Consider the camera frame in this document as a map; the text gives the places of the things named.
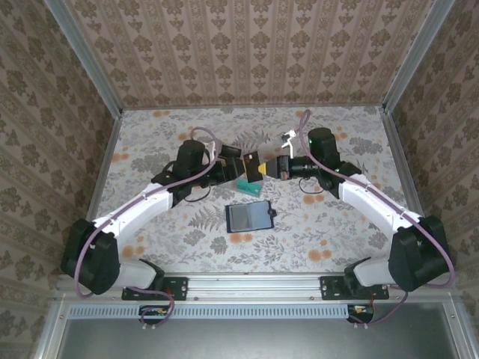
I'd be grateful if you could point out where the aluminium frame post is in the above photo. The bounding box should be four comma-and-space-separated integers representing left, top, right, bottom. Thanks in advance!
382, 0, 457, 113
43, 0, 124, 115

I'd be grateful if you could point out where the floral patterned table cover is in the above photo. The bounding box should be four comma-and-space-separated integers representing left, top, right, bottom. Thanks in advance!
88, 105, 427, 277

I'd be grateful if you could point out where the aluminium table back rail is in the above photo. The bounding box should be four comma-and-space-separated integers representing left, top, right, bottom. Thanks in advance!
120, 104, 386, 111

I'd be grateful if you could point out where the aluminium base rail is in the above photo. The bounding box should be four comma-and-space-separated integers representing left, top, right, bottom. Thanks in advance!
55, 272, 460, 304

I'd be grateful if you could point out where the grey metal panel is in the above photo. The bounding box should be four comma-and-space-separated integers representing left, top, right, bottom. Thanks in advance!
35, 301, 479, 359

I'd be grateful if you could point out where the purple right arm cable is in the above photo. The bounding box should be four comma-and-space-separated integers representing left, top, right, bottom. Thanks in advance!
297, 108, 457, 291

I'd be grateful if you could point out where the blue leather card holder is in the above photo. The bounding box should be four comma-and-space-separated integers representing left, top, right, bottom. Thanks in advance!
225, 200, 278, 235

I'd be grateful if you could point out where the teal card box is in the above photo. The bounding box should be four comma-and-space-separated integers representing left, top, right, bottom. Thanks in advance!
236, 177, 263, 197

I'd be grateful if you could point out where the yellow black small object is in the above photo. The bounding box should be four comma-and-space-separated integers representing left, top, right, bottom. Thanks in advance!
242, 150, 263, 184

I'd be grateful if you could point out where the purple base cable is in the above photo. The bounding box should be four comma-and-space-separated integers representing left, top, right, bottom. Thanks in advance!
351, 289, 409, 330
138, 286, 176, 332

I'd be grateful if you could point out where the aluminium table side rail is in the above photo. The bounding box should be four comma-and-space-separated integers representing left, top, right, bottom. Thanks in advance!
381, 106, 442, 272
85, 110, 123, 221

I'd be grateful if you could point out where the thin black cable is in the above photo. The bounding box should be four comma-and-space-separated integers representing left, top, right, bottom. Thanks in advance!
298, 175, 326, 196
184, 184, 213, 205

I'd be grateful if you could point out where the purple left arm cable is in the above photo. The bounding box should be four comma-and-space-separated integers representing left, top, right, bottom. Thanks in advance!
76, 126, 219, 299

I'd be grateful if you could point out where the white slotted cable duct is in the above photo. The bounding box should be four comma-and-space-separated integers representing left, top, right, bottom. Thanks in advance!
69, 304, 350, 320

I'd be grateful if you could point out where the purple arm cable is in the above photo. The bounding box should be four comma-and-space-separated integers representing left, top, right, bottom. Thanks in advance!
297, 108, 457, 291
76, 126, 219, 299

